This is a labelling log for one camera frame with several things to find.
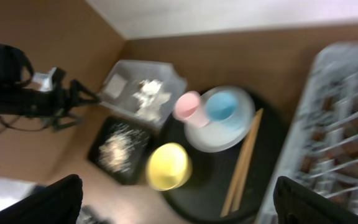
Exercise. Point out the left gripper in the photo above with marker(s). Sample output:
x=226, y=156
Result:
x=51, y=107

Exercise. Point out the grey plastic dishwasher rack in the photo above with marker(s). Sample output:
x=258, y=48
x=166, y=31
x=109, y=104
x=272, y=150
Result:
x=321, y=149

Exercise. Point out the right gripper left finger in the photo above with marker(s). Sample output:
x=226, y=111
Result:
x=58, y=203

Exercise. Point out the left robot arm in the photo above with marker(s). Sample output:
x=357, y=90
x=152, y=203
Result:
x=25, y=93

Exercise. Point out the clear plastic waste bin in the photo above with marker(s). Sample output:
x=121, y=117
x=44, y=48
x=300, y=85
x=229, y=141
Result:
x=123, y=81

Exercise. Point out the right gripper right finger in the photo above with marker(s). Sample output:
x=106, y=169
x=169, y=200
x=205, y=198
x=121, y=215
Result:
x=295, y=204

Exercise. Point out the food scraps pile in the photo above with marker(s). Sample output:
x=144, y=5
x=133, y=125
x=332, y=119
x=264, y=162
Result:
x=120, y=146

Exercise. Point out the blue plastic cup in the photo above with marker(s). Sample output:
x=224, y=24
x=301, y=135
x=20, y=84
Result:
x=224, y=107

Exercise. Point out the pink plastic cup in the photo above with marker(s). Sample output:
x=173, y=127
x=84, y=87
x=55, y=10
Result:
x=189, y=109

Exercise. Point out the white tissue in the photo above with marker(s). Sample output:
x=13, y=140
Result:
x=150, y=97

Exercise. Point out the black round serving tray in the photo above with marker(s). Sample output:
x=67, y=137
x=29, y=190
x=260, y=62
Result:
x=201, y=198

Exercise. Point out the wooden chopstick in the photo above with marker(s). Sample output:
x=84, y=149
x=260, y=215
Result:
x=230, y=193
x=241, y=170

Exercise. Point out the grey round plate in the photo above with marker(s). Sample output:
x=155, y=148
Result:
x=216, y=136

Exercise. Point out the yellow bowl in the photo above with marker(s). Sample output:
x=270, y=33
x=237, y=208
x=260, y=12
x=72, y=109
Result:
x=168, y=167

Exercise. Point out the black rectangular tray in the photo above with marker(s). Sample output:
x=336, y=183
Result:
x=132, y=176

